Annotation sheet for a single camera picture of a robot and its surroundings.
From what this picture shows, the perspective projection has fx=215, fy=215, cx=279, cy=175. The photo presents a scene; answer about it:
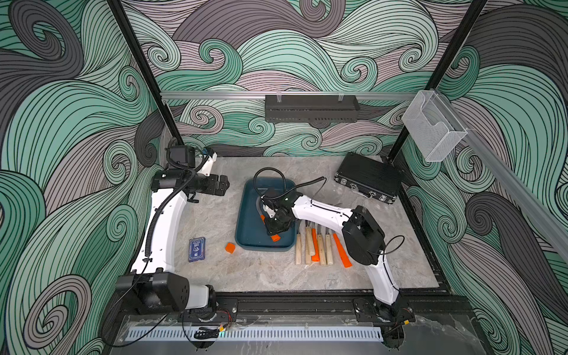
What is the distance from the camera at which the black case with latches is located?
1019 millimetres

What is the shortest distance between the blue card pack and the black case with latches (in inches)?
27.5

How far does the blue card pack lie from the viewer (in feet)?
2.80
